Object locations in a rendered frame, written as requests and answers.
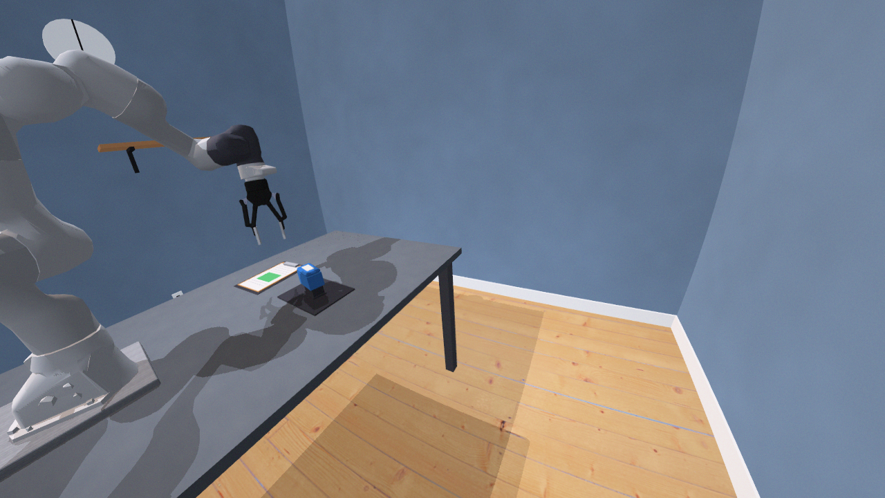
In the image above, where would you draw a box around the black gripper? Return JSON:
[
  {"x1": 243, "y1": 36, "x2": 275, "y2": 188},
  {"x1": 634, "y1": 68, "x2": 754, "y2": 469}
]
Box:
[{"x1": 239, "y1": 179, "x2": 287, "y2": 245}]

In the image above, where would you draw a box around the blue self-inking stamp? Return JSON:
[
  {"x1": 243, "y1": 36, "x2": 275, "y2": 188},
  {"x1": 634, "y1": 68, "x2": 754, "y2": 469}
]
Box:
[{"x1": 297, "y1": 263, "x2": 326, "y2": 299}]

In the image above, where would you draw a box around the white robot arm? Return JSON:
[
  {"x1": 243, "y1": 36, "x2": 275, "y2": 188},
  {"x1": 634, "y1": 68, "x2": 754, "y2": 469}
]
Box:
[{"x1": 0, "y1": 49, "x2": 277, "y2": 443}]

